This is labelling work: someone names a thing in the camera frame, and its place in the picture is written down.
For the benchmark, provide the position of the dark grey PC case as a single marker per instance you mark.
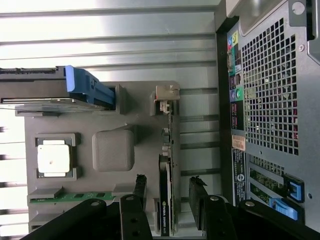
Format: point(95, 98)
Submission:
point(270, 100)

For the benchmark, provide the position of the silver CPU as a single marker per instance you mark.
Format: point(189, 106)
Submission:
point(53, 156)

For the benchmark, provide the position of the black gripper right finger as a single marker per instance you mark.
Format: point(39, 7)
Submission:
point(217, 220)

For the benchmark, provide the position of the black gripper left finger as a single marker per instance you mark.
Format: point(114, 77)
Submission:
point(132, 220)

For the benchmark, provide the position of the hard disk in blue caddy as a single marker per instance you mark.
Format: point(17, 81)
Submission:
point(50, 87)

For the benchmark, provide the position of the grey parts rack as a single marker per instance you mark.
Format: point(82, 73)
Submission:
point(112, 150)

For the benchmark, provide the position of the bare green RAM stick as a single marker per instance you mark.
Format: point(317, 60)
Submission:
point(82, 196)

